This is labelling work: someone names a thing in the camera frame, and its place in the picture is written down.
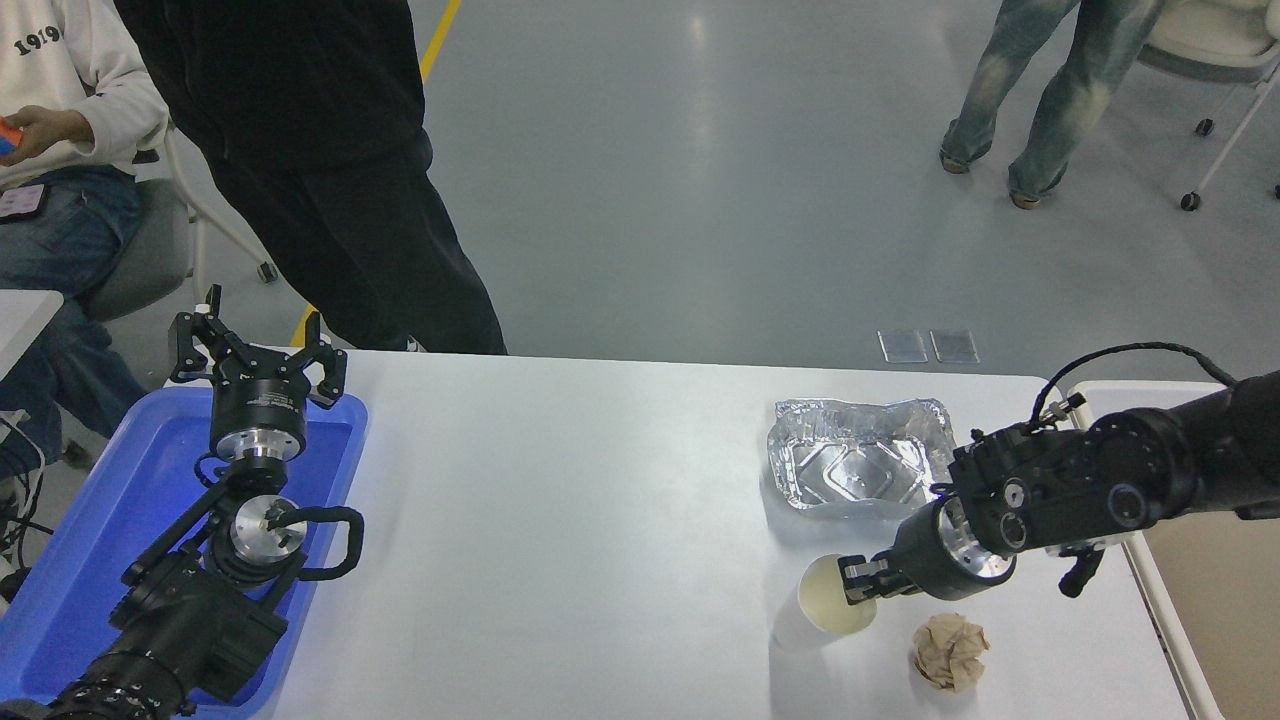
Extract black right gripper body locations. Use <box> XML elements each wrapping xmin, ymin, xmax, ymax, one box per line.
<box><xmin>893</xmin><ymin>503</ymin><xmax>988</xmax><ymax>601</ymax></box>

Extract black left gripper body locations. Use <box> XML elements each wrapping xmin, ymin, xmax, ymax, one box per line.
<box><xmin>208</xmin><ymin>346</ymin><xmax>321</xmax><ymax>437</ymax></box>

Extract white paper cup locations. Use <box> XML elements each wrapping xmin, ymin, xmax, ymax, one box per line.
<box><xmin>772</xmin><ymin>553</ymin><xmax>879</xmax><ymax>653</ymax></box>

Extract person's smartphone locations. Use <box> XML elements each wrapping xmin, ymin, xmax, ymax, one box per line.
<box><xmin>0</xmin><ymin>184</ymin><xmax>49</xmax><ymax>224</ymax></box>

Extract person's left hand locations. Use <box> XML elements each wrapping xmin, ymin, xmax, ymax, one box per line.
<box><xmin>0</xmin><ymin>105</ymin><xmax>94</xmax><ymax>167</ymax></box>

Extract grey chair with white legs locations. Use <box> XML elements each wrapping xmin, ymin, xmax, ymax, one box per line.
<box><xmin>78</xmin><ymin>125</ymin><xmax>281</xmax><ymax>323</ymax></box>

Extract crumpled tan paper ball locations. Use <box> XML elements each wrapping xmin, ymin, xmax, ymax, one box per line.
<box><xmin>910</xmin><ymin>613</ymin><xmax>991</xmax><ymax>694</ymax></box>

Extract crumpled foil tray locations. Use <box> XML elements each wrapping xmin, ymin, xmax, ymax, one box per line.
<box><xmin>767</xmin><ymin>397</ymin><xmax>979</xmax><ymax>522</ymax></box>

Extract white side table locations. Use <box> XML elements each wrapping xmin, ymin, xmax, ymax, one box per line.
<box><xmin>0</xmin><ymin>289</ymin><xmax>65</xmax><ymax>381</ymax></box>

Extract blue plastic tray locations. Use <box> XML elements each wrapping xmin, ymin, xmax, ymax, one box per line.
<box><xmin>0</xmin><ymin>385</ymin><xmax>369</xmax><ymax>717</ymax></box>

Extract person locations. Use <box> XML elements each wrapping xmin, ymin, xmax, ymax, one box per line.
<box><xmin>940</xmin><ymin>0</ymin><xmax>1166</xmax><ymax>211</ymax></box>
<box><xmin>0</xmin><ymin>0</ymin><xmax>171</xmax><ymax>483</ymax></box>
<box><xmin>112</xmin><ymin>0</ymin><xmax>508</xmax><ymax>356</ymax></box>

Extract large pale bin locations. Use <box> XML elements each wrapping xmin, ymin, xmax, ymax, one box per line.
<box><xmin>1065</xmin><ymin>380</ymin><xmax>1280</xmax><ymax>720</ymax></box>

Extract white wheeled chair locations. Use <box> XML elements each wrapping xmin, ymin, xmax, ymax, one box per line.
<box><xmin>1138</xmin><ymin>0</ymin><xmax>1280</xmax><ymax>213</ymax></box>

